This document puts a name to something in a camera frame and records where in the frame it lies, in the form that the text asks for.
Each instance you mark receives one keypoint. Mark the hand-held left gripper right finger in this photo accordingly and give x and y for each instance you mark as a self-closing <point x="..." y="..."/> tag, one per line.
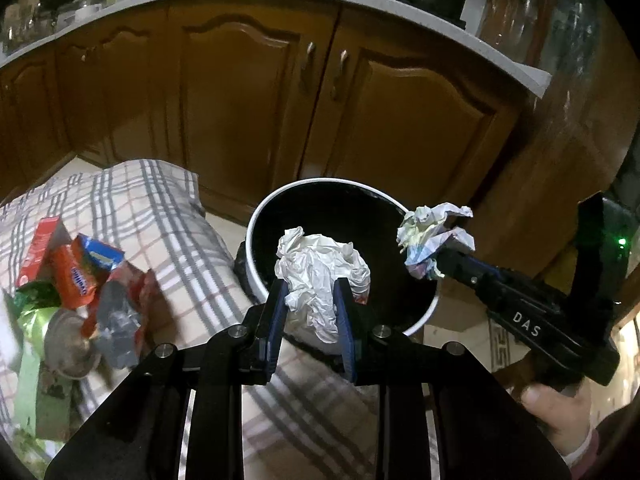
<point x="344" y="325"/>

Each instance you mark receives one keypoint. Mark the person's right forearm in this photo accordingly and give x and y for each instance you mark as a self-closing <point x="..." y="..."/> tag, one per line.
<point x="610" y="445"/>

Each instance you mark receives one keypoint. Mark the open tin can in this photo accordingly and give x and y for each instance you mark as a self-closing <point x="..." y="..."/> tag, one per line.
<point x="70" y="345"/>

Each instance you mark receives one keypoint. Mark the dark green packet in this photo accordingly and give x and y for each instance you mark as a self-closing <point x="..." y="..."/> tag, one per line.
<point x="35" y="294"/>

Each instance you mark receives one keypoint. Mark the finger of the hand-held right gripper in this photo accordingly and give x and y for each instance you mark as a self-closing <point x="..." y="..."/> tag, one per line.
<point x="457" y="271"/>
<point x="470" y="255"/>

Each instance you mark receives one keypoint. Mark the wooden glass-front cabinet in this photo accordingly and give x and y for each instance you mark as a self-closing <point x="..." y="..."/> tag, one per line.
<point x="565" y="85"/>

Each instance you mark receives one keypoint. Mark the printed paper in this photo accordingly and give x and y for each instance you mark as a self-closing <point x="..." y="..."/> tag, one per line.
<point x="425" y="237"/>

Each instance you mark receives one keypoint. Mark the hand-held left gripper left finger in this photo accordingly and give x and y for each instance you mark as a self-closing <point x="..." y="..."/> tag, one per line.
<point x="278" y="320"/>

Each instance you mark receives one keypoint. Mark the white paper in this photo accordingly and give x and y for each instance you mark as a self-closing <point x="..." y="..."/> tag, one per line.
<point x="315" y="275"/>

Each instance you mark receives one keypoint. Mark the clear plastic wrapper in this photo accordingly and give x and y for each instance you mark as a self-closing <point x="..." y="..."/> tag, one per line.
<point x="117" y="325"/>

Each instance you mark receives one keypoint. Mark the checked cloth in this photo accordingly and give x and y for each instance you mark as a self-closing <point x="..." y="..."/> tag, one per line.
<point x="175" y="240"/>

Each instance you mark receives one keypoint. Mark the white cup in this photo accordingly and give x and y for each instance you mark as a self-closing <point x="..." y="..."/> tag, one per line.
<point x="89" y="7"/>

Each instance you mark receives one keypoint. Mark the person's right hand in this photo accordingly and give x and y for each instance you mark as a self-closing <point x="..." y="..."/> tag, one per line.
<point x="562" y="415"/>

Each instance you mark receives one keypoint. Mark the glass jars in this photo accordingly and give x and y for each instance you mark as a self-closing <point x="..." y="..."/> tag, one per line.
<point x="27" y="22"/>

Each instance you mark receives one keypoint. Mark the light green foil packet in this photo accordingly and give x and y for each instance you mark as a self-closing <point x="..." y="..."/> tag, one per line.
<point x="32" y="355"/>

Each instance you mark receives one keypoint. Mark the wooden cabinet door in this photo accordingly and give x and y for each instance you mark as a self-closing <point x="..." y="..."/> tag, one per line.
<point x="115" y="85"/>
<point x="240" y="110"/>
<point x="25" y="120"/>
<point x="400" y="125"/>

